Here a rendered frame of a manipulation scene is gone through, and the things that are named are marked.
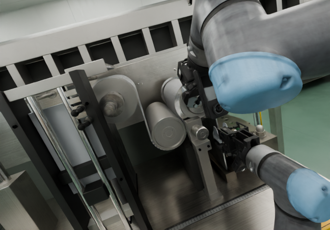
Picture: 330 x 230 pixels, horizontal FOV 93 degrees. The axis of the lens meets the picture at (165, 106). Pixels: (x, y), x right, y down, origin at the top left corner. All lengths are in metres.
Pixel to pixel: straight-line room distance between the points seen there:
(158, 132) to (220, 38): 0.40
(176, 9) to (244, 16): 0.71
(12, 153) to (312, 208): 1.08
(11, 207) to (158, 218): 0.51
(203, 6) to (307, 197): 0.34
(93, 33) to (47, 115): 0.50
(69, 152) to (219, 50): 0.39
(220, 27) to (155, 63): 0.64
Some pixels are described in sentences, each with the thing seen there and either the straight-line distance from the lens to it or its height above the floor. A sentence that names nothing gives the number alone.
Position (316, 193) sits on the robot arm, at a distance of 0.38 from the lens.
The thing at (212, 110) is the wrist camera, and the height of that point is 1.28.
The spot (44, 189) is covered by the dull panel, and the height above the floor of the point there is 0.97.
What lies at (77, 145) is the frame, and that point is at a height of 1.28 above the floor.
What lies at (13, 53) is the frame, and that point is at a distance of 0.95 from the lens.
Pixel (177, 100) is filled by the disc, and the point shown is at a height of 1.27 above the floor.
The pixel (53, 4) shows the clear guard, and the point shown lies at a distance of 0.86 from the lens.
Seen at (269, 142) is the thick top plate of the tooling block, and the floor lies 1.02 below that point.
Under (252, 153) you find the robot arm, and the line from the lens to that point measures 0.44.
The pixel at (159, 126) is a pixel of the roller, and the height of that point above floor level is 1.21.
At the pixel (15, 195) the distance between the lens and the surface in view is 0.79.
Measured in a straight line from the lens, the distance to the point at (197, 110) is 0.52.
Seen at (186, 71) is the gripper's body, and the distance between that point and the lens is 0.38.
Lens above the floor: 1.41
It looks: 16 degrees down
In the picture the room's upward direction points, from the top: 17 degrees counter-clockwise
